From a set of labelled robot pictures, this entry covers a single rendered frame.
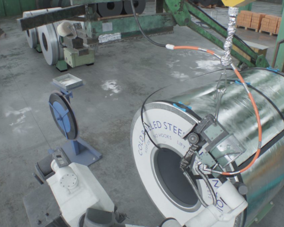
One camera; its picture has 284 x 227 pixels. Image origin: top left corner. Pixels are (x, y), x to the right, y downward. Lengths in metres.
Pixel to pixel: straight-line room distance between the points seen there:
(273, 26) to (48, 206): 12.17
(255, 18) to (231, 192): 12.19
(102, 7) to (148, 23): 11.56
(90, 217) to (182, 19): 1.61
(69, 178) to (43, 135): 2.96
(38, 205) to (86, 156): 2.24
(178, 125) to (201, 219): 0.75
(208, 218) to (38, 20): 1.30
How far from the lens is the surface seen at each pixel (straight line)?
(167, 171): 2.06
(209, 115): 1.14
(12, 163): 3.44
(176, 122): 1.50
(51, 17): 1.49
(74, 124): 2.62
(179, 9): 1.93
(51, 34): 5.87
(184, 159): 1.25
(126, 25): 1.69
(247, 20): 13.07
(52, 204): 0.94
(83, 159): 3.13
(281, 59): 6.05
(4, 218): 2.84
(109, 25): 1.61
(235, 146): 1.10
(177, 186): 2.06
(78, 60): 1.90
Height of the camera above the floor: 2.08
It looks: 31 degrees down
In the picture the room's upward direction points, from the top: straight up
